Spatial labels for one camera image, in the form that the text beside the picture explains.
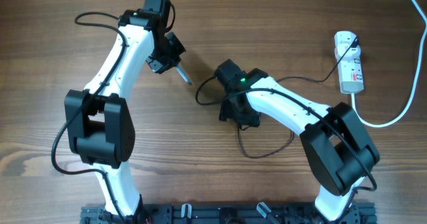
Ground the black USB charging cable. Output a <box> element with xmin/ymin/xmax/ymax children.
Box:
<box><xmin>236</xmin><ymin>35</ymin><xmax>360</xmax><ymax>159</ymax></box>

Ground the white power strip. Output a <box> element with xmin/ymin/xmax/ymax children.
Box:
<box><xmin>334</xmin><ymin>31</ymin><xmax>364</xmax><ymax>94</ymax></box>

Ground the cyan screen smartphone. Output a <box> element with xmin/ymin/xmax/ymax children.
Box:
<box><xmin>175</xmin><ymin>64</ymin><xmax>192</xmax><ymax>85</ymax></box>

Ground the white charger adapter plug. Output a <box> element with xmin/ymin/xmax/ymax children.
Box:
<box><xmin>334</xmin><ymin>39</ymin><xmax>361</xmax><ymax>61</ymax></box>

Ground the black left camera cable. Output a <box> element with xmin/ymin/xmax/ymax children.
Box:
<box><xmin>50</xmin><ymin>11</ymin><xmax>129</xmax><ymax>224</ymax></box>

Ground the white power strip cord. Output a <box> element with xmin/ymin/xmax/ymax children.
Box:
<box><xmin>350</xmin><ymin>0</ymin><xmax>427</xmax><ymax>129</ymax></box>

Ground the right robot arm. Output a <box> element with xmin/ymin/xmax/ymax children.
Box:
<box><xmin>213</xmin><ymin>59</ymin><xmax>380</xmax><ymax>221</ymax></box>

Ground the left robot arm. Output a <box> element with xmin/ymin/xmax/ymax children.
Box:
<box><xmin>61</xmin><ymin>0</ymin><xmax>185</xmax><ymax>223</ymax></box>

